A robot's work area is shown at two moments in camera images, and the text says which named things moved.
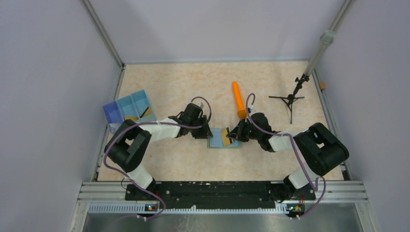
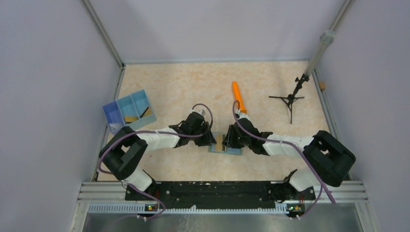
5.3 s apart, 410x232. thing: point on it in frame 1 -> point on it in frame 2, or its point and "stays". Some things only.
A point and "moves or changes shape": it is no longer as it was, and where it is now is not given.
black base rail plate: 213,196 stays
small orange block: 322,85 stays
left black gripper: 204,133 -> 207,140
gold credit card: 226,140 moves or changes shape
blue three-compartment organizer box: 136,106 stays
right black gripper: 238,132 -> 229,141
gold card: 134,118 stays
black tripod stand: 289,100 stays
